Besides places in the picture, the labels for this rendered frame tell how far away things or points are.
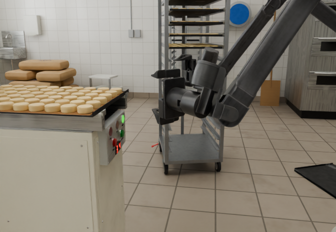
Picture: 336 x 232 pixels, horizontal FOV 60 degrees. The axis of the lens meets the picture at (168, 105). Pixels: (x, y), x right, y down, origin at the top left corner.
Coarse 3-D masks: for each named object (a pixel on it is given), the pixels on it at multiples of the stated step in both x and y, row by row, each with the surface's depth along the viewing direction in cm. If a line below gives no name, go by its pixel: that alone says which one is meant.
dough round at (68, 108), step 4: (64, 104) 96; (68, 104) 96; (72, 104) 96; (60, 108) 94; (64, 108) 93; (68, 108) 93; (72, 108) 94; (76, 108) 96; (64, 112) 93; (68, 112) 93; (72, 112) 94
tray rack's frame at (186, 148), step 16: (160, 0) 263; (160, 16) 267; (208, 16) 271; (160, 32) 270; (208, 32) 275; (160, 48) 274; (160, 64) 277; (160, 80) 281; (160, 96) 285; (160, 128) 292; (160, 144) 275; (176, 144) 271; (192, 144) 271; (208, 144) 271; (176, 160) 237; (192, 160) 238; (208, 160) 239
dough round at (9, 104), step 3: (0, 102) 99; (3, 102) 99; (6, 102) 99; (9, 102) 99; (12, 102) 99; (0, 105) 96; (3, 105) 96; (6, 105) 96; (9, 105) 97; (0, 108) 96; (3, 108) 96; (6, 108) 97; (9, 108) 97; (12, 108) 99
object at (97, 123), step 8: (104, 112) 95; (0, 120) 99; (8, 120) 99; (16, 120) 98; (24, 120) 98; (32, 120) 97; (40, 120) 97; (48, 120) 97; (56, 120) 96; (64, 120) 96; (72, 120) 96; (80, 120) 95; (88, 120) 95; (96, 120) 95; (40, 128) 98; (48, 128) 97; (56, 128) 97; (64, 128) 97; (72, 128) 96; (80, 128) 96; (88, 128) 96; (96, 128) 95; (104, 128) 98
